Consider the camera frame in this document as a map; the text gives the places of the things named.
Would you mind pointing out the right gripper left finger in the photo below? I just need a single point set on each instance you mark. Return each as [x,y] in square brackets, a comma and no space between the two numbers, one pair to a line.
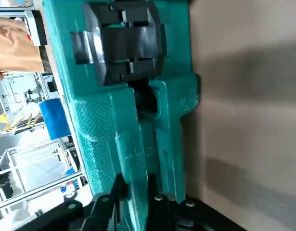
[102,211]

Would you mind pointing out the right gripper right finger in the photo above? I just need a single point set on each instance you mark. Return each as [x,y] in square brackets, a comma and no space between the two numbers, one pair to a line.
[162,211]

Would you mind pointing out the green plastic toolbox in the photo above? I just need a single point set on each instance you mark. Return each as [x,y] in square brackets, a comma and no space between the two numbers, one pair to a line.
[99,120]

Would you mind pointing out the white box with blue pad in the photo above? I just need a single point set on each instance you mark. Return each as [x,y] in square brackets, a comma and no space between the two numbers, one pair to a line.
[54,118]

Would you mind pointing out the brown jacket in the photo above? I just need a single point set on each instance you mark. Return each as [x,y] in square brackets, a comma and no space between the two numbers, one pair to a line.
[13,48]

